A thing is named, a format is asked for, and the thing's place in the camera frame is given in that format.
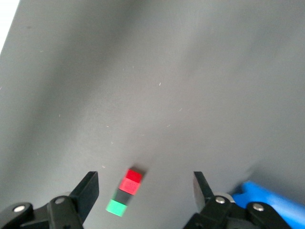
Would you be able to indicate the small green cube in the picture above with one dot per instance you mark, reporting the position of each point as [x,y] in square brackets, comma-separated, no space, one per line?
[116,207]

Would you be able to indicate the small red cube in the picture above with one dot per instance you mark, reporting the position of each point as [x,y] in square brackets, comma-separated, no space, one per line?
[129,183]

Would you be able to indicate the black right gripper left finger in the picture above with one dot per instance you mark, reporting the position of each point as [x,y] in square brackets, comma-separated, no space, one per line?
[59,212]

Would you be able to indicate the blue plastic storage bin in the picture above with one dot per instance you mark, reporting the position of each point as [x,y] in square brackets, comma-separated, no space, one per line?
[274,202]

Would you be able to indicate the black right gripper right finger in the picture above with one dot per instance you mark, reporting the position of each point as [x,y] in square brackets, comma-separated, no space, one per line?
[226,214]

